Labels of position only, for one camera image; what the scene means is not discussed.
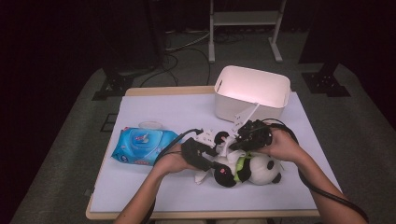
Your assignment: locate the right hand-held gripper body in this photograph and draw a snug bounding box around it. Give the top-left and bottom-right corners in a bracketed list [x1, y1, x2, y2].
[231, 102, 274, 151]

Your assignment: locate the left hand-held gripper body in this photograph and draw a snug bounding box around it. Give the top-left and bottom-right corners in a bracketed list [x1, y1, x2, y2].
[181, 129, 217, 173]

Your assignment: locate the white wet wipe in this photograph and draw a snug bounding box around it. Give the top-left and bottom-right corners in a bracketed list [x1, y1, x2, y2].
[218, 136, 248, 163]

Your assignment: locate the panda plush toy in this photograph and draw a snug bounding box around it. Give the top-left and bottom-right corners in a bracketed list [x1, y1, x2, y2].
[194, 130, 283, 189]

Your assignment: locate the white storage box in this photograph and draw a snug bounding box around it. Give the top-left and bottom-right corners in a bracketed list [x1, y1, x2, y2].
[214, 64, 291, 124]

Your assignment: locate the blue wet wipes pack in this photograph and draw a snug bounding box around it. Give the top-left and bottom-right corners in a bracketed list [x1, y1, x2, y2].
[110, 125, 180, 167]

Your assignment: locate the person's left hand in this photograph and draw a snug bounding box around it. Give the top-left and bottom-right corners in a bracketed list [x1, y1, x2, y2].
[152, 143, 201, 175]

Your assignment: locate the person's right hand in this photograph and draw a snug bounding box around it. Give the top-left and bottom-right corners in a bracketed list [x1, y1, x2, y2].
[259, 128, 308, 164]

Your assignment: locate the clear round plastic lid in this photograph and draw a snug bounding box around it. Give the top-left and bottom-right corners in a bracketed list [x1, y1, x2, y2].
[137, 120, 163, 130]

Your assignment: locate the wooden table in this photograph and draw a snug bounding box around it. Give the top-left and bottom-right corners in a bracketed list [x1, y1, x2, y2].
[85, 86, 321, 220]

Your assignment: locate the black stand base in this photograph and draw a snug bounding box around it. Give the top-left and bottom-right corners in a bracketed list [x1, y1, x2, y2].
[301, 63, 351, 98]
[92, 62, 134, 101]

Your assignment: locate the dark square floor plate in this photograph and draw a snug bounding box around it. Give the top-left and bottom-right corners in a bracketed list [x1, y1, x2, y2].
[100, 113, 119, 133]

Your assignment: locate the white metal stand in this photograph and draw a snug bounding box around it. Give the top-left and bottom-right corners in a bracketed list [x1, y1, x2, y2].
[207, 0, 288, 64]

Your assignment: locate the left hand-held gripper cable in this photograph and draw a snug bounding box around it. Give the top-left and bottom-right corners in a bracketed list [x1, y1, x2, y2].
[139, 127, 205, 224]

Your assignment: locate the black floor cable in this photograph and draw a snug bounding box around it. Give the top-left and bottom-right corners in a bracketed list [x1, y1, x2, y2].
[139, 46, 213, 88]

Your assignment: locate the grey floor cable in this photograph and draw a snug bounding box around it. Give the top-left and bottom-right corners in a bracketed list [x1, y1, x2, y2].
[164, 29, 211, 52]

